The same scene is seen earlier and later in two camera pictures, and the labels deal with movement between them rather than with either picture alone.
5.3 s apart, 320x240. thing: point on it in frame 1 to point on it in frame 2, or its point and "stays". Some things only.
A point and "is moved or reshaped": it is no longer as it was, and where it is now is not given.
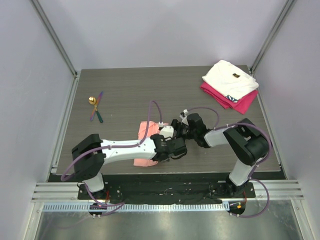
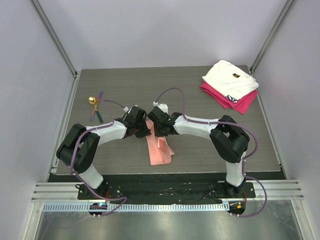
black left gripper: [166, 139] to [145, 132]
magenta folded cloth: [241, 106] stays
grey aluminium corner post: [283, 14] stays
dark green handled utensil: [99, 117] stays
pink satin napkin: [153, 128] is moved or reshaped
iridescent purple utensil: [97, 103] stays
